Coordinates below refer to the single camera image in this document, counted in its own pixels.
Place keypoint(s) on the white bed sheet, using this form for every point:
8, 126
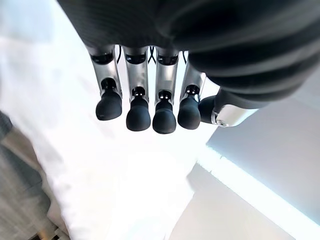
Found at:
105, 162

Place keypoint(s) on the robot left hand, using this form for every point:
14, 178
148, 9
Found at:
190, 32

